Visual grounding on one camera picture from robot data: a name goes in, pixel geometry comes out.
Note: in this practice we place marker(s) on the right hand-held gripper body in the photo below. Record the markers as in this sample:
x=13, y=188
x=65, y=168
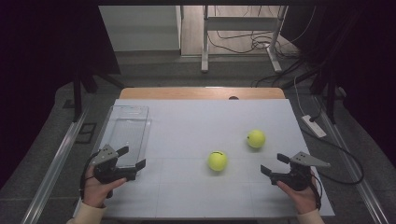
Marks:
x=295, y=180

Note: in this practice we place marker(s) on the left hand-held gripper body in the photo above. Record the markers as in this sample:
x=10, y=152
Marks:
x=107, y=174

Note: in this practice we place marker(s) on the clear plastic container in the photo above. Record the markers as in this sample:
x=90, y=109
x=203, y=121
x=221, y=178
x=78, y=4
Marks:
x=130, y=124

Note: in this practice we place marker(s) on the yellow tennis ball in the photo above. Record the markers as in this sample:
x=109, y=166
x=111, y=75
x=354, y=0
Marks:
x=256, y=138
x=217, y=160

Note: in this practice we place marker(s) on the person's right hand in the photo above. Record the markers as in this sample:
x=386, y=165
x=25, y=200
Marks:
x=305, y=199

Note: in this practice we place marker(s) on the person's left hand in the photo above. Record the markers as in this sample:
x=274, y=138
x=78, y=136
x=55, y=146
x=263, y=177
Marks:
x=95, y=193

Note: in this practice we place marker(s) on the black floor plate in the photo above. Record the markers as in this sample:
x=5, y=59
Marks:
x=85, y=133

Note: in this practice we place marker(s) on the white power strip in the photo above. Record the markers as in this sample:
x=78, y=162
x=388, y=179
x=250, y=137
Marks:
x=314, y=127

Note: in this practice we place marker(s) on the white table board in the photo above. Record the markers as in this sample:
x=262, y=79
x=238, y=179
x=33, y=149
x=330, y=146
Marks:
x=193, y=130

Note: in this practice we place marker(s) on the black metal stand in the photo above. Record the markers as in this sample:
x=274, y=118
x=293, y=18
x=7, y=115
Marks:
x=330, y=99
x=77, y=96

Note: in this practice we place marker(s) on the dark curtain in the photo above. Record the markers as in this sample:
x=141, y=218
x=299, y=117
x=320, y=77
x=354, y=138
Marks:
x=37, y=62
x=367, y=62

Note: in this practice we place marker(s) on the white cabinet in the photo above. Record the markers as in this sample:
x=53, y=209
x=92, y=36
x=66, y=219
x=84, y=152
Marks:
x=140, y=28

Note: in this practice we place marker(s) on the metal floor rail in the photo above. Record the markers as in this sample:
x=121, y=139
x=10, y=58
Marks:
x=364, y=189
x=53, y=174

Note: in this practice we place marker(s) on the white desk frame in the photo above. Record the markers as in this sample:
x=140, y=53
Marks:
x=239, y=23

